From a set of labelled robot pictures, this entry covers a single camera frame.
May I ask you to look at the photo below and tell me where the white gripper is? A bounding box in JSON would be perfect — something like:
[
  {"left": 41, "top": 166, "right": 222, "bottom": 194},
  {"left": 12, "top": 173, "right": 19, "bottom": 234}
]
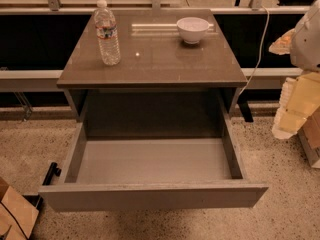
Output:
[{"left": 269, "top": 0, "right": 320, "bottom": 140}]

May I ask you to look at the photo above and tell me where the clear plastic water bottle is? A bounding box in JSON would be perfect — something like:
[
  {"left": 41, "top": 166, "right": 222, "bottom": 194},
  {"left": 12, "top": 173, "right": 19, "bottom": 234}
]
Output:
[{"left": 93, "top": 0, "right": 121, "bottom": 66}]

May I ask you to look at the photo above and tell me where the grey cabinet with glossy top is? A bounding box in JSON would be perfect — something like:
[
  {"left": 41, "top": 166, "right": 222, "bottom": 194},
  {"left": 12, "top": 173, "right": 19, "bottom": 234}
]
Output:
[{"left": 57, "top": 10, "right": 246, "bottom": 139}]

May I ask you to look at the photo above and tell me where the open grey top drawer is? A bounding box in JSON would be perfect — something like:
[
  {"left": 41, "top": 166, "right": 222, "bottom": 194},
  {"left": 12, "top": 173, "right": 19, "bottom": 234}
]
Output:
[{"left": 38, "top": 90, "right": 270, "bottom": 213}]

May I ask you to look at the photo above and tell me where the white ceramic bowl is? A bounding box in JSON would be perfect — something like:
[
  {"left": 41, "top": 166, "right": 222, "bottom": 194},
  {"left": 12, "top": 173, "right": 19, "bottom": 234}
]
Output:
[{"left": 177, "top": 17, "right": 209, "bottom": 44}]

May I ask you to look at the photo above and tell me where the black bar on floor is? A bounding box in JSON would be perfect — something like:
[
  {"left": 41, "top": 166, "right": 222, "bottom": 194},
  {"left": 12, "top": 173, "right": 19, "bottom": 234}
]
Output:
[{"left": 42, "top": 162, "right": 61, "bottom": 186}]

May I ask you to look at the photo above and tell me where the cardboard box at left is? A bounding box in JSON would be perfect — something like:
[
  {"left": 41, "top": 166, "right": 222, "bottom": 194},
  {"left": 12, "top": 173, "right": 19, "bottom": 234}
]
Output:
[{"left": 0, "top": 177, "right": 40, "bottom": 240}]

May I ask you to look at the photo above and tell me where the white cable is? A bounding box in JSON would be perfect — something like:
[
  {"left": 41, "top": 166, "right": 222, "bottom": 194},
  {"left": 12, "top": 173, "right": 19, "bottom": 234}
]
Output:
[{"left": 237, "top": 5, "right": 270, "bottom": 98}]

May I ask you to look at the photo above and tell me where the metal railing frame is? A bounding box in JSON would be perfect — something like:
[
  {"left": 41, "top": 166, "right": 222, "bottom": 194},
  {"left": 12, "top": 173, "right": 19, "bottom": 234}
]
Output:
[{"left": 0, "top": 0, "right": 320, "bottom": 17}]

